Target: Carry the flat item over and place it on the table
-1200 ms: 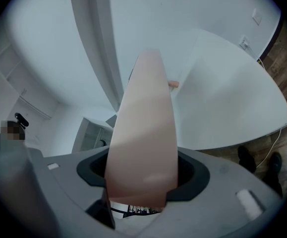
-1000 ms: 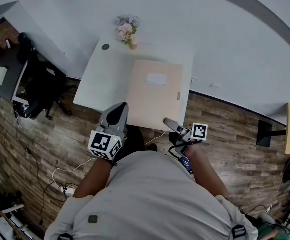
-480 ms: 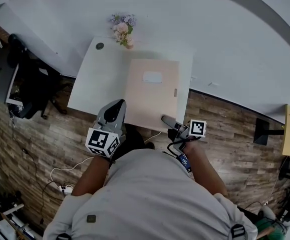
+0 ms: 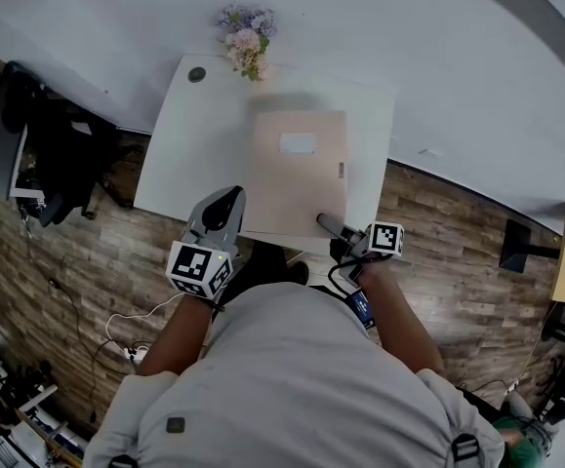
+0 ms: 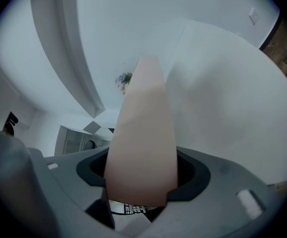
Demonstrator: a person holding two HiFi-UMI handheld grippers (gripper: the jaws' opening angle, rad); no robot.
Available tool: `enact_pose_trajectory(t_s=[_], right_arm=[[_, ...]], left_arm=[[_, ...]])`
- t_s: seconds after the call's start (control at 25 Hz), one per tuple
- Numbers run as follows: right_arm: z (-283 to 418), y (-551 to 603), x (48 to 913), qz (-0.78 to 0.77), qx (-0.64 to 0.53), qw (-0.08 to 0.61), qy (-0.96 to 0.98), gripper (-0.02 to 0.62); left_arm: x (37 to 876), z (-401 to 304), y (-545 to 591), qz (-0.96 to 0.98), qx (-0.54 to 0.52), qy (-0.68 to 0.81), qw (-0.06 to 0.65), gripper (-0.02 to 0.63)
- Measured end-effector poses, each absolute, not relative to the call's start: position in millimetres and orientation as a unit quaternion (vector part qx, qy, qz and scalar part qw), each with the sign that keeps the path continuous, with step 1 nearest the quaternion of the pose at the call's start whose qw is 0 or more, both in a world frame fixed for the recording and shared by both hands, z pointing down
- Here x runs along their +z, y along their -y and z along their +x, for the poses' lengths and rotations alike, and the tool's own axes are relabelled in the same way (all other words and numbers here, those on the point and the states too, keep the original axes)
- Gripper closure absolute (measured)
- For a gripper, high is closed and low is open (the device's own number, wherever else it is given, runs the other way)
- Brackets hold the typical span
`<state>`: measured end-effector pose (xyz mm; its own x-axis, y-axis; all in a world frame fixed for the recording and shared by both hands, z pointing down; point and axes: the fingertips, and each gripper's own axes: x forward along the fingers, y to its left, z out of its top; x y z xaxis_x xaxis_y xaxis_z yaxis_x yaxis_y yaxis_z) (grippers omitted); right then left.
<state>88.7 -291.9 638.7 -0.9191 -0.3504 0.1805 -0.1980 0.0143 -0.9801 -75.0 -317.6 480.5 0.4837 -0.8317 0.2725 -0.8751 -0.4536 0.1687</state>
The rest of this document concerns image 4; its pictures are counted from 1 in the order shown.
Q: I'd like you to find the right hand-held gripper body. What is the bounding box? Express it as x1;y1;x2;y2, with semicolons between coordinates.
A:
336;221;406;283

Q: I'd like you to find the thin black floor cable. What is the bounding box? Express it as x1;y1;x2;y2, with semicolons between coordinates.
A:
47;276;99;424

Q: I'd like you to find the phone with lit screen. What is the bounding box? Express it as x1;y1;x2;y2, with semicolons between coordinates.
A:
348;288;377;332

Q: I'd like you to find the black office chair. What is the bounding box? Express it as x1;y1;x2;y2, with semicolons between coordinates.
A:
1;59;135;227

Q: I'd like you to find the person's black shoe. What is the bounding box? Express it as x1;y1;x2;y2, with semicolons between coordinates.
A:
288;259;310;286

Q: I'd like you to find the white power strip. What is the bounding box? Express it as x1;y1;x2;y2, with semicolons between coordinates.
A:
123;342;152;364

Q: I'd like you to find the person's grey shirt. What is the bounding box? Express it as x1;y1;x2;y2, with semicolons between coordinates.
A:
83;282;506;468

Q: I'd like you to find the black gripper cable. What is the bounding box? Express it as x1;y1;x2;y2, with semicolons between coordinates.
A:
327;258;362;302

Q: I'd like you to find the white table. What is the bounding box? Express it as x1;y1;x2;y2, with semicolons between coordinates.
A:
133;53;398;258

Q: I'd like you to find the person's left forearm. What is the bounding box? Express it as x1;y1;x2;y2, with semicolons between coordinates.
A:
137;293;215;377

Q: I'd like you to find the black strap buckle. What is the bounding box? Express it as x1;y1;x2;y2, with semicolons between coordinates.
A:
451;433;481;463

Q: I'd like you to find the person's right forearm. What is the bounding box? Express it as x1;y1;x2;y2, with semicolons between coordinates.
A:
359;256;447;378

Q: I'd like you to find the black floor stand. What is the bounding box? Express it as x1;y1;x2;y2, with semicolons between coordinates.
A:
498;218;560;275

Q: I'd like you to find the green bag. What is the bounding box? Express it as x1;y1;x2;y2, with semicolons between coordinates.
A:
490;414;550;468

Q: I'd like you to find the beige item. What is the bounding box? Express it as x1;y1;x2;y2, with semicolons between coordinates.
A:
239;110;349;240

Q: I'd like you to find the pink and purple flower bouquet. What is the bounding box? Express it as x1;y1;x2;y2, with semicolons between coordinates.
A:
215;3;278;83

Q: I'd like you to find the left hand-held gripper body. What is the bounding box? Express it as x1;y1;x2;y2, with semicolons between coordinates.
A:
165;185;246;299

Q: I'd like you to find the white cable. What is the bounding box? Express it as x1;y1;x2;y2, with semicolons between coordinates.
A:
104;290;185;360

